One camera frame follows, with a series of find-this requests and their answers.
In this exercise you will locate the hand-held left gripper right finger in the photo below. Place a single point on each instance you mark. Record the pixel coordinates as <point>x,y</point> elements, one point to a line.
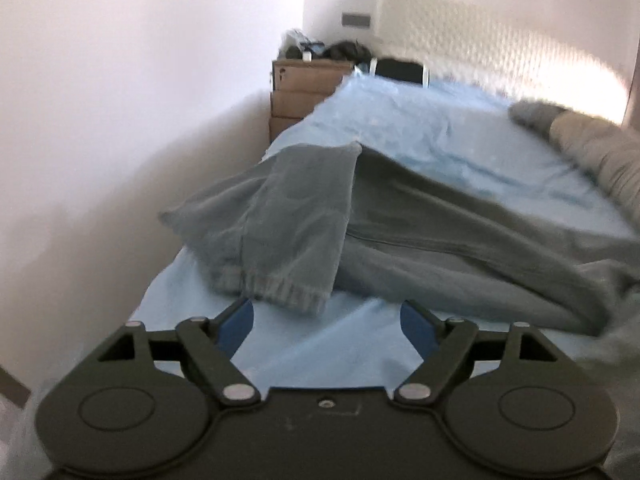
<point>417,325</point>

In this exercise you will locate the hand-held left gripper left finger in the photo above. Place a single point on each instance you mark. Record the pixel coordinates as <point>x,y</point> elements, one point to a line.
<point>235,324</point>

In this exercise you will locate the grey-blue denim jeans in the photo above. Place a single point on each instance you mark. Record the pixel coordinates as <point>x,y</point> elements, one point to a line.
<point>425,240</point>

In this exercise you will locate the bed with light blue sheet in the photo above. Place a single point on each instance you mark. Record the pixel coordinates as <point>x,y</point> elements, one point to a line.
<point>440,130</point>

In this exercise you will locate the wooden nightstand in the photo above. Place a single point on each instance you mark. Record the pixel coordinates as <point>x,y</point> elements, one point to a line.
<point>300,90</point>

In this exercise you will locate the grey rolled duvet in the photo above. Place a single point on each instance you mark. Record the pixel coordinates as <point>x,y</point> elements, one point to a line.
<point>600,155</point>

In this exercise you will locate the black cylindrical pillow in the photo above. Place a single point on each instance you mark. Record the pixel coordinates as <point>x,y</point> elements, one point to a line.
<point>397,69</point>

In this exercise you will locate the quilted beige headboard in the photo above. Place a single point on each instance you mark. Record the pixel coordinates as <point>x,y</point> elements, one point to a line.
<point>475,45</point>

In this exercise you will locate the white plastic bag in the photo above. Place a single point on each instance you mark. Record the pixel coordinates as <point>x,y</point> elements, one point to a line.
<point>295,42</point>

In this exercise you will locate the grey wall switch plate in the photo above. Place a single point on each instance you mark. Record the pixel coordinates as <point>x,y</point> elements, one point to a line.
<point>356,20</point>

